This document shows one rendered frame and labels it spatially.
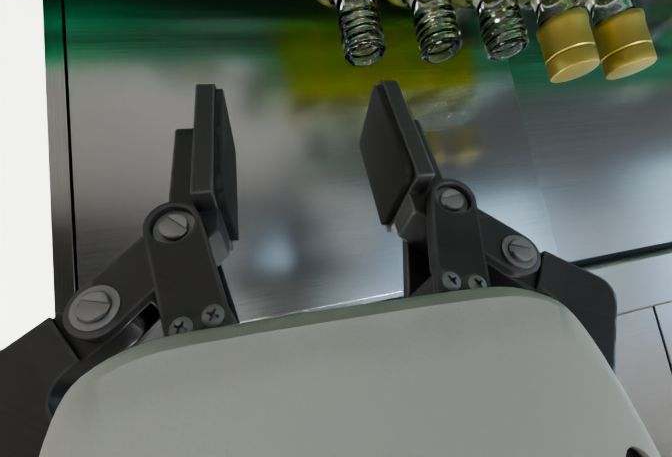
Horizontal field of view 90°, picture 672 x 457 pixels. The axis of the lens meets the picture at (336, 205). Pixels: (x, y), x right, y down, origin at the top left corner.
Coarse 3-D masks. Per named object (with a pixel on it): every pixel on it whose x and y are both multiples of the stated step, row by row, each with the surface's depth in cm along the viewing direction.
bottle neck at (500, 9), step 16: (480, 0) 26; (496, 0) 25; (512, 0) 25; (480, 16) 26; (496, 16) 25; (512, 16) 25; (496, 32) 25; (512, 32) 24; (496, 48) 25; (512, 48) 26
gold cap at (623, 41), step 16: (624, 16) 27; (640, 16) 27; (592, 32) 29; (608, 32) 28; (624, 32) 27; (640, 32) 27; (608, 48) 28; (624, 48) 27; (640, 48) 27; (608, 64) 28; (624, 64) 27; (640, 64) 27
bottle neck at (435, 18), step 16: (416, 0) 24; (432, 0) 24; (448, 0) 24; (416, 16) 24; (432, 16) 23; (448, 16) 23; (416, 32) 25; (432, 32) 23; (448, 32) 23; (432, 48) 24; (448, 48) 25
